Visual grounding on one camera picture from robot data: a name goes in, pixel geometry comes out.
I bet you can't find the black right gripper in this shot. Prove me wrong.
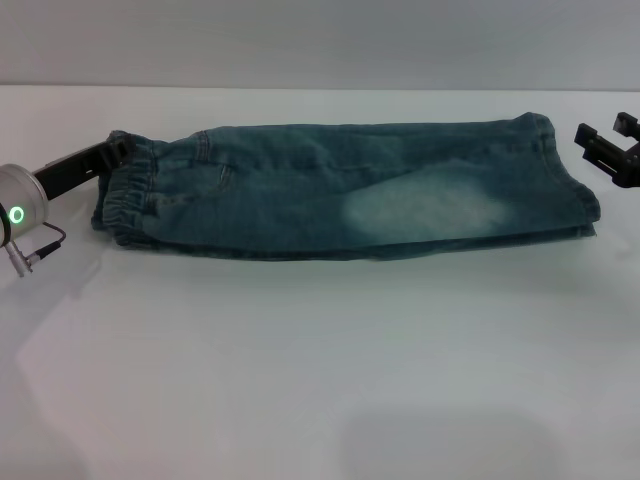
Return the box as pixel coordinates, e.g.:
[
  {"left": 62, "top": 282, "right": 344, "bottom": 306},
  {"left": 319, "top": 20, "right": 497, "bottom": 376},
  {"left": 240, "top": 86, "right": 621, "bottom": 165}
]
[{"left": 574, "top": 111, "right": 640, "bottom": 191}]

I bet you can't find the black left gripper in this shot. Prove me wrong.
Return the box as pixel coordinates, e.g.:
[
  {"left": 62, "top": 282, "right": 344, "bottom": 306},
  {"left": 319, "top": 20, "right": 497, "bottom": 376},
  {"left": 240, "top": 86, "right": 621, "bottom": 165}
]
[{"left": 31, "top": 137, "right": 134, "bottom": 200}]

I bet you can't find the blue denim shorts cartoon print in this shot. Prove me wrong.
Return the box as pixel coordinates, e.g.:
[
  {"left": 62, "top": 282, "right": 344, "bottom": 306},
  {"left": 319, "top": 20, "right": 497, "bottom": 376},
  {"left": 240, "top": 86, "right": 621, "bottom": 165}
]
[{"left": 91, "top": 112, "right": 602, "bottom": 263}]

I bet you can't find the grey arm cable with plug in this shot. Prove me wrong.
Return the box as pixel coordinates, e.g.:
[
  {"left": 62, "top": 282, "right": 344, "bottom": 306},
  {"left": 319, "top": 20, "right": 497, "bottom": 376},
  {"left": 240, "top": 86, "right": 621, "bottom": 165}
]
[{"left": 3, "top": 224, "right": 67, "bottom": 267}]

